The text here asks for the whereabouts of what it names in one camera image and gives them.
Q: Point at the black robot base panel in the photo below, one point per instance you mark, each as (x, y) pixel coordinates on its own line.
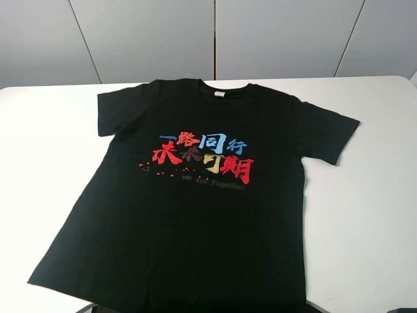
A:
(93, 308)

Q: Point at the black printed t-shirt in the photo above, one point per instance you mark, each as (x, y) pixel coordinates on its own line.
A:
(198, 203)

